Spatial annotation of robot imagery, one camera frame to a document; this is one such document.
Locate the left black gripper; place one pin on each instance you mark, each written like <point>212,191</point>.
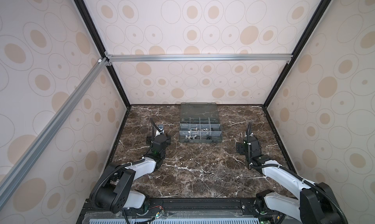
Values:
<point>168,139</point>

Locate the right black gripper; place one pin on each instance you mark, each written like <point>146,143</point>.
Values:
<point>240,148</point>

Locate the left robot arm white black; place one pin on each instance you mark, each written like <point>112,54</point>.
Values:
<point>113,191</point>

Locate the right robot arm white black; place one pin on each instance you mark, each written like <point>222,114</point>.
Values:
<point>311,203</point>

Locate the clear plastic organizer box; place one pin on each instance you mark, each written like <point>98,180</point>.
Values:
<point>201,119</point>

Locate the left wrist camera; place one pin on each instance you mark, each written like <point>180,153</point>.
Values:
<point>160,130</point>

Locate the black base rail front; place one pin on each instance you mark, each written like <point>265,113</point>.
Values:
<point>188,209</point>

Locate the horizontal aluminium rail back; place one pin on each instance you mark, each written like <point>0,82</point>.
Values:
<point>196,58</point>

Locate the diagonal aluminium rail left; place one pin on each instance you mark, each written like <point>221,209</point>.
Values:
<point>29,158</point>

